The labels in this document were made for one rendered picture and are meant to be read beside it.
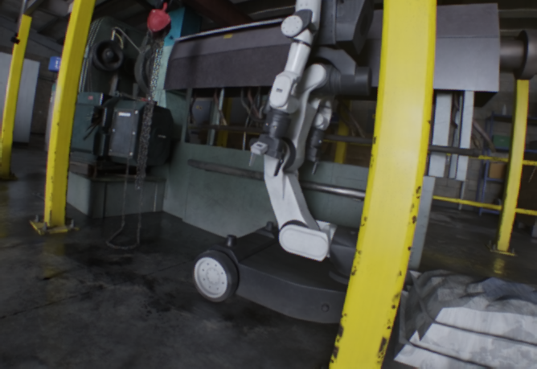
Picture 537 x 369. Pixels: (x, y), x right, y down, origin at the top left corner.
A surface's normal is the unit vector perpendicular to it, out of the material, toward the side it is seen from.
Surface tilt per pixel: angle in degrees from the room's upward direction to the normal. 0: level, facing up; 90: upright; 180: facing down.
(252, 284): 90
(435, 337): 61
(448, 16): 78
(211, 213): 90
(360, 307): 90
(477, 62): 90
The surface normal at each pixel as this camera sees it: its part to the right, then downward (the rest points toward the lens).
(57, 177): 0.83, 0.12
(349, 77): -0.51, 0.34
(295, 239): -0.50, -0.04
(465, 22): -0.50, -0.26
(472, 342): -0.32, -0.46
